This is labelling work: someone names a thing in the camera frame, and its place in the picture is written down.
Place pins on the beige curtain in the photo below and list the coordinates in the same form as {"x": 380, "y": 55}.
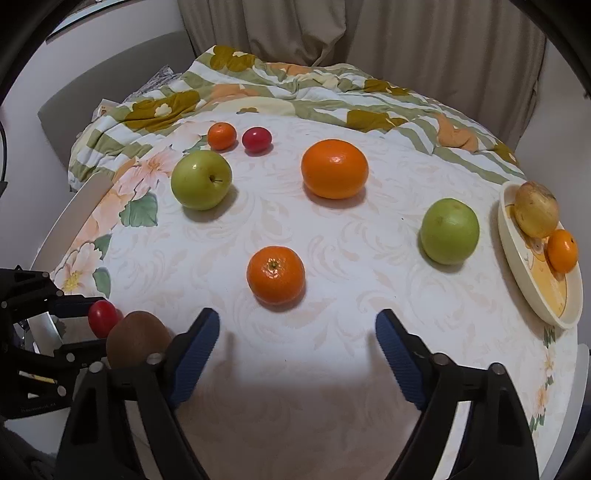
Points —
{"x": 369, "y": 41}

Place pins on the brown kiwi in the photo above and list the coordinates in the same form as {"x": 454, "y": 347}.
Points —
{"x": 138, "y": 339}

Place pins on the medium mandarin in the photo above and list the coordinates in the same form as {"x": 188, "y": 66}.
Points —
{"x": 275, "y": 277}

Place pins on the green apple with stem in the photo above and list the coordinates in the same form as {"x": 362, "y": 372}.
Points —
{"x": 201, "y": 182}

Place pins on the grey patterned cloth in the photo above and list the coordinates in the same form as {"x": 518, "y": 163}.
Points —
{"x": 154, "y": 83}

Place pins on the small mandarin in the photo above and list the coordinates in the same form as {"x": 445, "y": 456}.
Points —
{"x": 562, "y": 250}
{"x": 222, "y": 136}

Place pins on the red cherry tomato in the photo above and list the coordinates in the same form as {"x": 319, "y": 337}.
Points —
{"x": 256, "y": 140}
{"x": 101, "y": 318}

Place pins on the white floral tablecloth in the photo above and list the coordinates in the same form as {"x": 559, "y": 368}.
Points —
{"x": 332, "y": 230}

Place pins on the white table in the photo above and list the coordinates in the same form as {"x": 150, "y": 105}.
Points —
{"x": 76, "y": 212}

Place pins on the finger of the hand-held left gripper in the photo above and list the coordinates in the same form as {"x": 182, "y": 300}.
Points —
{"x": 69, "y": 307}
{"x": 69, "y": 357}

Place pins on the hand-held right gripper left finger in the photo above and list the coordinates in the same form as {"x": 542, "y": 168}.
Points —
{"x": 198, "y": 350}

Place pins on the green striped floral blanket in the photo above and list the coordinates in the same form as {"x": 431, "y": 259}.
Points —
{"x": 152, "y": 108}

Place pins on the cream plate with yellow pattern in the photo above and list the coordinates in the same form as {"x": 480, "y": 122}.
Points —
{"x": 545, "y": 290}

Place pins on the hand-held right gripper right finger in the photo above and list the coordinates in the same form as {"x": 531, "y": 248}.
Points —
{"x": 397, "y": 355}

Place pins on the round green guava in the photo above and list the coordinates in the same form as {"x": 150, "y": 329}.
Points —
{"x": 449, "y": 232}

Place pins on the large orange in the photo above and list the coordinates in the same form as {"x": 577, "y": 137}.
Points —
{"x": 334, "y": 170}

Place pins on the grey headboard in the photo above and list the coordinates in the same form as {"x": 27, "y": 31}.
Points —
{"x": 78, "y": 115}

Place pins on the yellow brown pear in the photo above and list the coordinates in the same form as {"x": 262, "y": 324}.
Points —
{"x": 536, "y": 208}

